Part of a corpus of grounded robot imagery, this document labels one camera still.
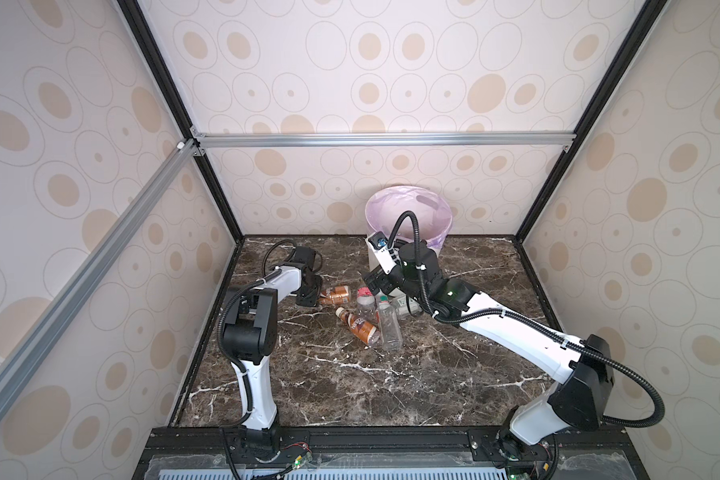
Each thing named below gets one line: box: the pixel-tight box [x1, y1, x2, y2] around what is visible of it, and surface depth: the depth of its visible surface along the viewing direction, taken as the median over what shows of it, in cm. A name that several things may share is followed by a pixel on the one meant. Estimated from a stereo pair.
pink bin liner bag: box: [365, 186, 453, 249], surface depth 97 cm
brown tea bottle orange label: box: [335, 307, 381, 347], surface depth 91 cm
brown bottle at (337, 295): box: [319, 286, 350, 304], surface depth 99 cm
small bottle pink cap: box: [356, 286, 377, 322], surface depth 97 cm
